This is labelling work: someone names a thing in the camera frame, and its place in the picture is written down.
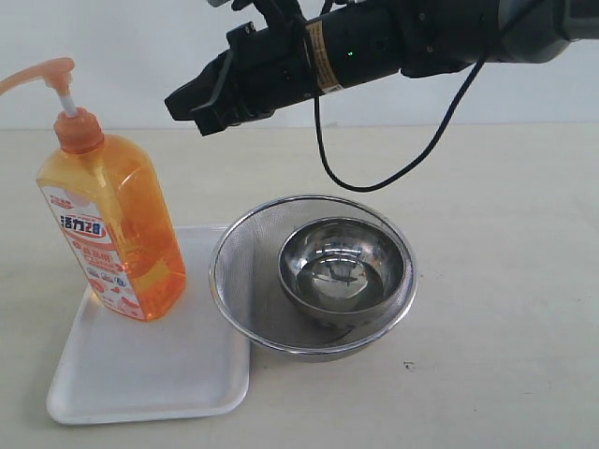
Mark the white rectangular plastic tray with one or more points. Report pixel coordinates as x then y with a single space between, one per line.
190 363

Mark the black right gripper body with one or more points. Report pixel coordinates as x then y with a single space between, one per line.
269 68

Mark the steel mesh strainer basket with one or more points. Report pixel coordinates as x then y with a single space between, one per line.
247 291

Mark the small stainless steel bowl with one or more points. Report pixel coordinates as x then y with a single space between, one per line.
340 269

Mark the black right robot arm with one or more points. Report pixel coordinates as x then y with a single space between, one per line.
359 41

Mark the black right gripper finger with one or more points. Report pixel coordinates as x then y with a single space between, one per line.
194 93
213 116

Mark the orange dish soap pump bottle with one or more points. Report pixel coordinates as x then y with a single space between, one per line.
105 195

